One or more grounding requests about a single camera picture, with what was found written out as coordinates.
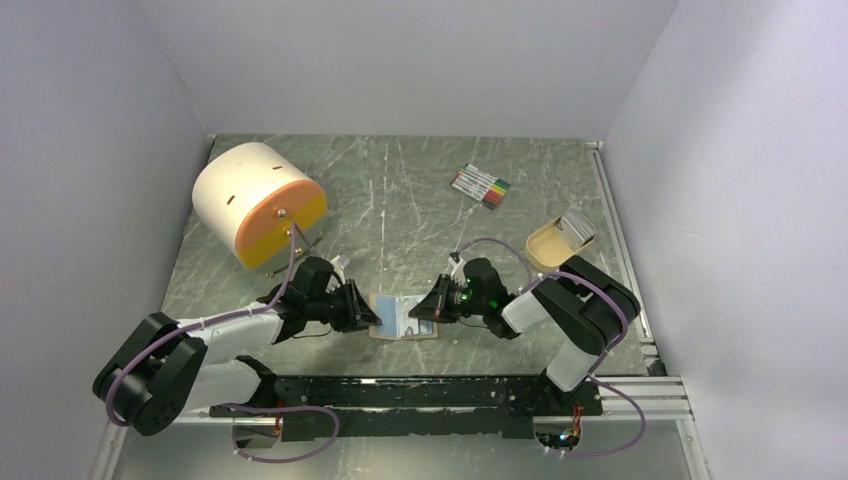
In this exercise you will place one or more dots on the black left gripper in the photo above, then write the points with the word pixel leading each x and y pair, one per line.
pixel 357 313

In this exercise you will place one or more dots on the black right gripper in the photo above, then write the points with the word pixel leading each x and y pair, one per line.
pixel 435 305

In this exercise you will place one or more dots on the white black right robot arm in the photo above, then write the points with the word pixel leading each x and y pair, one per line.
pixel 592 310

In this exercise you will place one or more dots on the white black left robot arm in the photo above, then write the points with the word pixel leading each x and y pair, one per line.
pixel 166 367

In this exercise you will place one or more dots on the stack of cards in tray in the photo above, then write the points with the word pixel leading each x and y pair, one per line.
pixel 576 228

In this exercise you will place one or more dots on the beige oval plastic tray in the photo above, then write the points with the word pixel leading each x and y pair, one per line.
pixel 547 250

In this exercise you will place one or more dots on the pack of coloured marker pens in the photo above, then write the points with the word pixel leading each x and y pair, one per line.
pixel 480 186

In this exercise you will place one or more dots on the round pink yellow drawer box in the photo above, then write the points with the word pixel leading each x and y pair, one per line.
pixel 237 196

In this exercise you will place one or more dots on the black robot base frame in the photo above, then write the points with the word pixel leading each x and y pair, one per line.
pixel 310 407

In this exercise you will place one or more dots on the aluminium table edge rail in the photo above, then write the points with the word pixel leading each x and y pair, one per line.
pixel 695 459

